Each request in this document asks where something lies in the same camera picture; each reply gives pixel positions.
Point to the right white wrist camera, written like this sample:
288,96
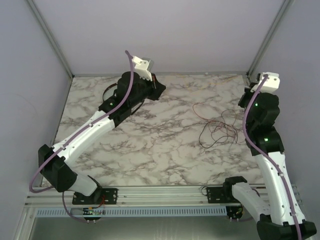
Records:
270,82

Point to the right aluminium corner post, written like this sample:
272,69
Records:
283,10

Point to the left aluminium corner post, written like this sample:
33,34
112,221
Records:
50,37

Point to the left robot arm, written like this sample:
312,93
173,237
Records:
119,101

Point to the grey slotted cable duct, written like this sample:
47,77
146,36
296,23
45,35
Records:
112,212

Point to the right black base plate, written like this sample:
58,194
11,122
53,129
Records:
217,195

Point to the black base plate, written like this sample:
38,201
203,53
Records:
101,195
217,195

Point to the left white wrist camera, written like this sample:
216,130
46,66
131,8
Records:
143,66

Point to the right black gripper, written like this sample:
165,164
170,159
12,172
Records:
247,93

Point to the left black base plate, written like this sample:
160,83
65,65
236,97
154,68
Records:
101,195

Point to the aluminium front rail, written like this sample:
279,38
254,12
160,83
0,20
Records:
134,196

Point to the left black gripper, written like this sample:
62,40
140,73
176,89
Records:
157,88

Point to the round brown rimmed plate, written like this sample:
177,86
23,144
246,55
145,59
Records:
109,91

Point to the aluminium corner post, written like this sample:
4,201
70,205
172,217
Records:
283,10
50,37

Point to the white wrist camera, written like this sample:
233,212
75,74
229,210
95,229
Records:
270,82
143,66

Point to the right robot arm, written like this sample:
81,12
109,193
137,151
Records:
281,218

